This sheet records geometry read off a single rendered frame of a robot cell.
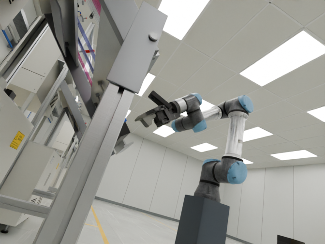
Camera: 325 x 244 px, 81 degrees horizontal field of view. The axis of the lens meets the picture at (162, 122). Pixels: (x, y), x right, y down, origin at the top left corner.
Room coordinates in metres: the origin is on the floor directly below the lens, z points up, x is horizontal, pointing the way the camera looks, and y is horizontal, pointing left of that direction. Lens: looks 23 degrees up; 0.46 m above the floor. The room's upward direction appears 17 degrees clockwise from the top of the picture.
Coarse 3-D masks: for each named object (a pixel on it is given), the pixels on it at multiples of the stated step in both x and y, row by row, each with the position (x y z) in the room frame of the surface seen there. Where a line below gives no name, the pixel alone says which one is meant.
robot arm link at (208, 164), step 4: (204, 160) 1.14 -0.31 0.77; (208, 160) 1.10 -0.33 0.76; (212, 160) 1.08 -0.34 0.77; (216, 160) 1.08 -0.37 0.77; (220, 160) 1.09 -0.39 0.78; (204, 164) 1.12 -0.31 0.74; (208, 164) 1.10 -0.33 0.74; (212, 164) 1.07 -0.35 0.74; (204, 168) 1.11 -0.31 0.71; (208, 168) 1.08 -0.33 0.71; (212, 168) 1.06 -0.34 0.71; (204, 172) 1.11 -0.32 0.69; (208, 172) 1.08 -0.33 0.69; (212, 172) 1.06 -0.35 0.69; (200, 176) 1.15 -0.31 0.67; (204, 176) 1.11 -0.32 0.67; (208, 176) 1.09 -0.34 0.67; (212, 176) 1.07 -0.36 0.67; (208, 180) 1.09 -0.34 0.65; (212, 180) 1.08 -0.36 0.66; (216, 180) 1.07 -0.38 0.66
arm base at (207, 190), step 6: (204, 180) 1.10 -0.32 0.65; (198, 186) 1.13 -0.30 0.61; (204, 186) 1.09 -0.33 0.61; (210, 186) 1.08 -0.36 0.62; (216, 186) 1.09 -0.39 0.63; (198, 192) 1.10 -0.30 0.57; (204, 192) 1.08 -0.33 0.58; (210, 192) 1.07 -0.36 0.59; (216, 192) 1.08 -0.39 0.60; (210, 198) 1.06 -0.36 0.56; (216, 198) 1.07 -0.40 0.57
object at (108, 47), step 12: (108, 24) 0.36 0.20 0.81; (108, 36) 0.39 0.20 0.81; (96, 48) 0.51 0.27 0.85; (108, 48) 0.43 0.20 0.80; (96, 60) 0.56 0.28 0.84; (108, 60) 0.47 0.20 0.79; (96, 72) 0.62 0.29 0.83; (108, 72) 0.52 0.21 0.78; (96, 84) 0.70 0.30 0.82; (96, 96) 0.73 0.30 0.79
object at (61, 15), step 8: (56, 0) 0.52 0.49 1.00; (64, 0) 0.54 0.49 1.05; (72, 0) 0.48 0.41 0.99; (56, 8) 0.55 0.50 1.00; (64, 8) 0.59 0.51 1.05; (72, 8) 0.52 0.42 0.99; (56, 16) 0.61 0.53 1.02; (64, 16) 0.64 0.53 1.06; (72, 16) 0.56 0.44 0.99; (56, 24) 0.67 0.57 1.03; (64, 24) 0.69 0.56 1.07; (72, 24) 0.60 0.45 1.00; (56, 32) 0.74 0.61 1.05; (64, 32) 0.76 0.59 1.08; (72, 32) 0.65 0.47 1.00; (64, 40) 0.69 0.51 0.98; (72, 40) 0.70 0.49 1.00; (64, 48) 0.74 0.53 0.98; (72, 48) 0.77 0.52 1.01; (72, 56) 0.84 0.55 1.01
